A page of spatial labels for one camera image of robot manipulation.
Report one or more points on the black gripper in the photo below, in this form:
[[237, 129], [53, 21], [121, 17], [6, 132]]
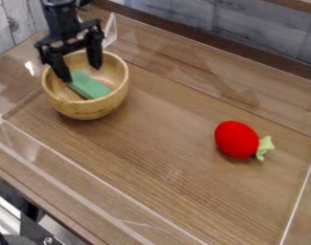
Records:
[[69, 35]]

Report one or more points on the green rectangular stick block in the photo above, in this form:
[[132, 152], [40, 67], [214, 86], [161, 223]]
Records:
[[86, 86]]

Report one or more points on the brown wooden bowl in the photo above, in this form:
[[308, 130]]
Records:
[[68, 102]]

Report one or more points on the clear acrylic corner bracket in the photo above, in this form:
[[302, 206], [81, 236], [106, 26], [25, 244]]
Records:
[[110, 31]]

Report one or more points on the red knitted strawberry toy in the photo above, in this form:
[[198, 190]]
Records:
[[240, 142]]

